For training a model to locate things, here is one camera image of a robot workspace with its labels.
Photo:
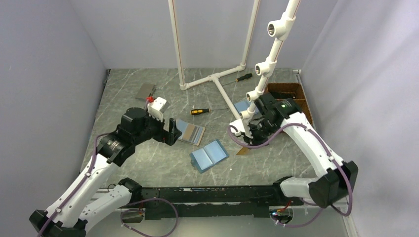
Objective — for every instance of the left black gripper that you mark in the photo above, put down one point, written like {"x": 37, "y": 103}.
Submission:
{"x": 169, "y": 136}

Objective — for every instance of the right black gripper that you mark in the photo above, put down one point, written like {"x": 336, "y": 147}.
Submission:
{"x": 255, "y": 140}

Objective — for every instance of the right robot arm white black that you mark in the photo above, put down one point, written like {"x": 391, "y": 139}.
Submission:
{"x": 335, "y": 179}

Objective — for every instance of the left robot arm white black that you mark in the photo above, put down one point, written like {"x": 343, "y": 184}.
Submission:
{"x": 74, "y": 214}

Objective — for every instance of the open blue card holder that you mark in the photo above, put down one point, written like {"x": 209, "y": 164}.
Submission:
{"x": 208, "y": 156}

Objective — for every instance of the grey card holder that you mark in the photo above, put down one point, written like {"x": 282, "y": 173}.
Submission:
{"x": 146, "y": 90}

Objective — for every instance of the black item in basket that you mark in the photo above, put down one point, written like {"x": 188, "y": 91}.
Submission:
{"x": 283, "y": 95}

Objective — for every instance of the brown wicker basket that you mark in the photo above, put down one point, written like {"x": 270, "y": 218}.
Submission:
{"x": 292, "y": 87}

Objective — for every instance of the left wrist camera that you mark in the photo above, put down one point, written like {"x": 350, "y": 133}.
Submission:
{"x": 156, "y": 107}

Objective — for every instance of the blue card holder behind post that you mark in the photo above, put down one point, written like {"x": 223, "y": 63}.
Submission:
{"x": 242, "y": 105}

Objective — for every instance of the white pvc pipe frame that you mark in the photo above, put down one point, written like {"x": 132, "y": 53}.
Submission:
{"x": 216, "y": 76}

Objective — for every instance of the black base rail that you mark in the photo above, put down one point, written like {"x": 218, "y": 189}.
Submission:
{"x": 213, "y": 201}

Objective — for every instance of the aluminium frame rail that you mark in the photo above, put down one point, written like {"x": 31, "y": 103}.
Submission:
{"x": 98, "y": 193}

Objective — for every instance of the white pvc pipe post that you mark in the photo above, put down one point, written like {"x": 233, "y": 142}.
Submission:
{"x": 279, "y": 30}

